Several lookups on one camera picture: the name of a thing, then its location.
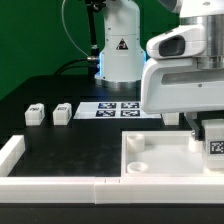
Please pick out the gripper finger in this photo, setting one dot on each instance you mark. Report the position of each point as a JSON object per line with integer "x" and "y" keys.
{"x": 195, "y": 124}

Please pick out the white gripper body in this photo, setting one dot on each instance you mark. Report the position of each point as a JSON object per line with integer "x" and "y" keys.
{"x": 175, "y": 78}

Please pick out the white square tabletop part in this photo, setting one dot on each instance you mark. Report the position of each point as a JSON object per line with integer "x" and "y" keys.
{"x": 165, "y": 153}

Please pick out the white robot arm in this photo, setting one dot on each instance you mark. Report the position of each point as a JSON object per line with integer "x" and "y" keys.
{"x": 123, "y": 59}

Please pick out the white sheet with markers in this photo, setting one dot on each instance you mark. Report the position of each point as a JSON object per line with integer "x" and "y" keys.
{"x": 112, "y": 110}

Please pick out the white U-shaped obstacle fence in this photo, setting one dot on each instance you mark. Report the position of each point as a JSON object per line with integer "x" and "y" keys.
{"x": 102, "y": 190}

